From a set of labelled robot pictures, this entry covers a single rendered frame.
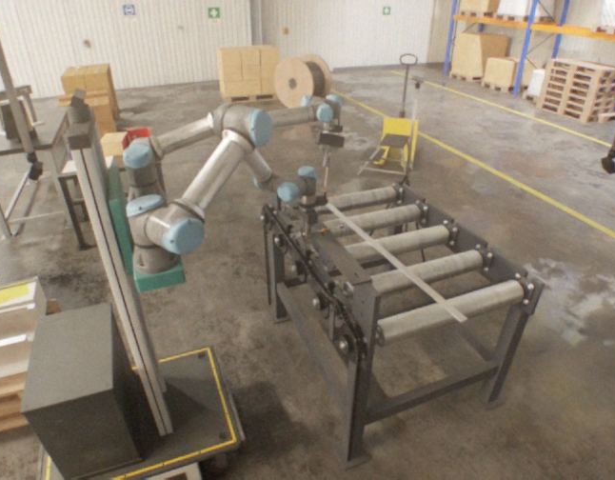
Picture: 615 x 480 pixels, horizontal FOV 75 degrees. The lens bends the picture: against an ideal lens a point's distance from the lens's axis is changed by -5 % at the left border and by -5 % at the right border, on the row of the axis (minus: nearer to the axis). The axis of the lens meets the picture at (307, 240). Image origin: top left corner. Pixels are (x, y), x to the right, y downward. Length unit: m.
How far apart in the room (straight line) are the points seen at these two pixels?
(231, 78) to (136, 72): 3.32
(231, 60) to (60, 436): 8.09
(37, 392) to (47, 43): 10.48
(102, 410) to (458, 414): 1.92
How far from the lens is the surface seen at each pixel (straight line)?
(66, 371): 1.96
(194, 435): 2.23
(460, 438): 2.68
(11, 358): 2.92
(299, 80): 8.48
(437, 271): 2.23
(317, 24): 12.72
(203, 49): 11.91
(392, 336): 1.83
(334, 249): 1.80
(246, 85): 9.35
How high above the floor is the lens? 2.14
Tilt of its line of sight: 32 degrees down
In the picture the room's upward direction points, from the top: straight up
